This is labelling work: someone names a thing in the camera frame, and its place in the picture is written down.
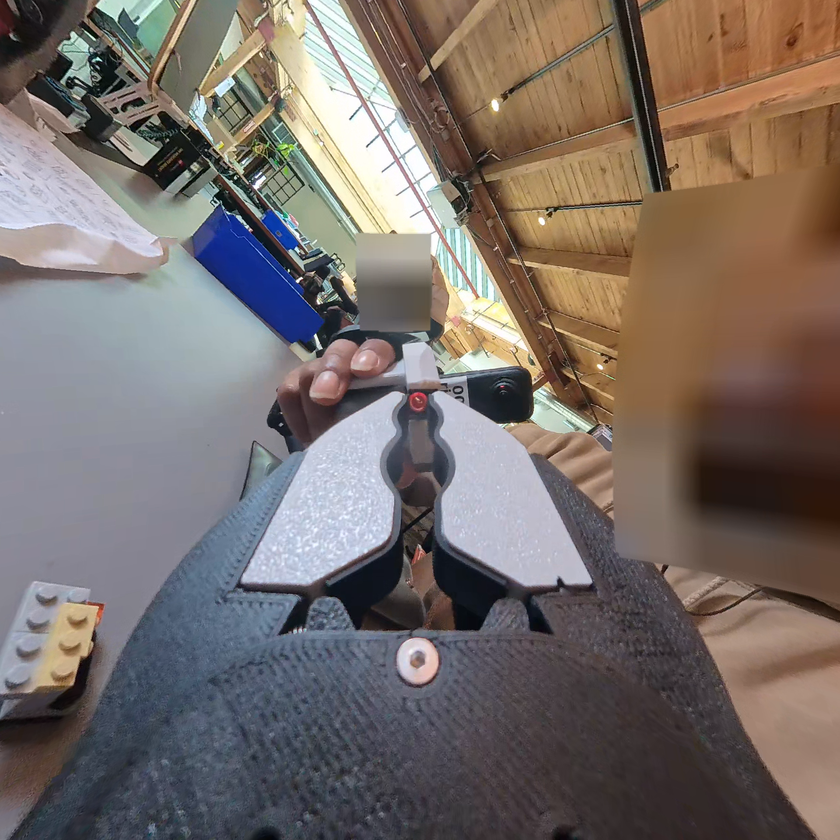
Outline small grey lego assembly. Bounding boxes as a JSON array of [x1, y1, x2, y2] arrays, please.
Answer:
[[0, 582, 104, 721]]

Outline tan lego plate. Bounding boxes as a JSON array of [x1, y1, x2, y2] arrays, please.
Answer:
[[49, 600, 99, 689]]

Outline black printed box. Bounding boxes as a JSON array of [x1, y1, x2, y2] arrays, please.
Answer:
[[146, 126, 213, 198]]

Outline printed white paper bag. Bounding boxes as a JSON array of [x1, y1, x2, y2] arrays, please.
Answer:
[[0, 105, 166, 275]]

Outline white ceiling device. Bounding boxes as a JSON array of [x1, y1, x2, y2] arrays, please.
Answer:
[[427, 180, 475, 228]]

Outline person's right hand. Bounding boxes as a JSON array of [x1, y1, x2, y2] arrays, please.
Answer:
[[276, 338, 398, 448]]

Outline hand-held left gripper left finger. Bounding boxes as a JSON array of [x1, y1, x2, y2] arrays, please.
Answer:
[[239, 392, 411, 592]]

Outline beige hoodie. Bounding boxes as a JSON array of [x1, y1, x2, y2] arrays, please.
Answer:
[[508, 423, 840, 840]]

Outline blue plastic bin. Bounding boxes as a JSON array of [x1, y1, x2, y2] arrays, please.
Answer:
[[192, 205, 327, 347]]

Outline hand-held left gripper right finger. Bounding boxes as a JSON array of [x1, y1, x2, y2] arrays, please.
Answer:
[[428, 392, 595, 601]]

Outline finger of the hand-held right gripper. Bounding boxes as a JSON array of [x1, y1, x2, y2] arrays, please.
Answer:
[[402, 415, 437, 473]]

